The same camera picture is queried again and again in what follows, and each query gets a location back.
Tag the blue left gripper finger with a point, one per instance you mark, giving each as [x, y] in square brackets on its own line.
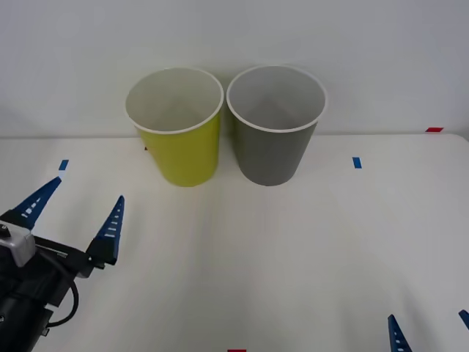
[34, 203]
[110, 234]

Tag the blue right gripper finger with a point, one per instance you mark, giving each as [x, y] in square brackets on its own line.
[396, 339]
[465, 318]

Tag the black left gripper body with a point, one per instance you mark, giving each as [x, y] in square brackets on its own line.
[55, 271]

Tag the yellow-green plastic waste bin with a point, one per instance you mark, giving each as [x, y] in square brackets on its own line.
[190, 154]

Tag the grey plastic waste bin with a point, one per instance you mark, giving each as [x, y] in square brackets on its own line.
[273, 157]

